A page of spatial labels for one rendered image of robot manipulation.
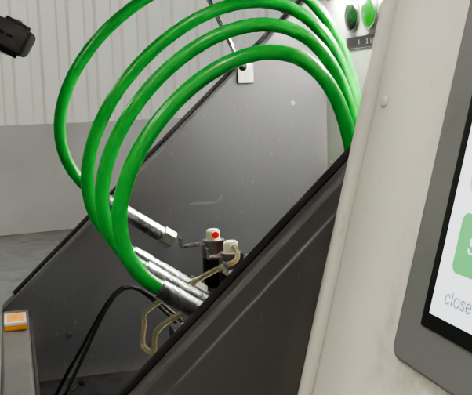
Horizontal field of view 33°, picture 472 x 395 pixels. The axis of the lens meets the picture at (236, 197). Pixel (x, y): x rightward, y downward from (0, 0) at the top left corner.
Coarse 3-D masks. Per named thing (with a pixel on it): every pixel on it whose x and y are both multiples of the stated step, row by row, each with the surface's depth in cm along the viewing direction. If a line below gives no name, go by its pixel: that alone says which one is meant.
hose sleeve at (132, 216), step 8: (112, 200) 91; (128, 208) 92; (128, 216) 92; (136, 216) 92; (144, 216) 93; (136, 224) 93; (144, 224) 93; (152, 224) 93; (144, 232) 93; (152, 232) 93; (160, 232) 93
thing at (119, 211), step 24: (264, 48) 69; (288, 48) 70; (216, 72) 68; (312, 72) 71; (192, 96) 69; (336, 96) 72; (168, 120) 68; (336, 120) 73; (144, 144) 67; (120, 192) 67; (120, 216) 68; (120, 240) 68; (168, 288) 69; (192, 312) 70
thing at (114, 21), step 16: (144, 0) 90; (304, 0) 95; (112, 16) 89; (128, 16) 90; (320, 16) 96; (96, 32) 89; (336, 32) 96; (96, 48) 89; (80, 64) 89; (352, 64) 98; (64, 80) 89; (64, 96) 89; (64, 112) 89; (64, 128) 89; (64, 144) 89; (64, 160) 89; (80, 176) 90
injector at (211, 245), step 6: (204, 240) 96; (222, 240) 95; (204, 246) 95; (210, 246) 95; (216, 246) 95; (222, 246) 95; (210, 252) 95; (216, 252) 95; (204, 258) 96; (204, 264) 96; (210, 264) 95; (216, 264) 95; (204, 270) 96; (192, 276) 96; (210, 276) 95; (216, 276) 95; (204, 282) 96; (210, 282) 95; (216, 282) 95; (210, 288) 96
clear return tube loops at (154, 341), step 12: (228, 264) 84; (204, 276) 83; (156, 300) 83; (204, 300) 75; (144, 312) 82; (180, 312) 75; (144, 324) 82; (144, 336) 82; (156, 336) 74; (144, 348) 81; (156, 348) 74
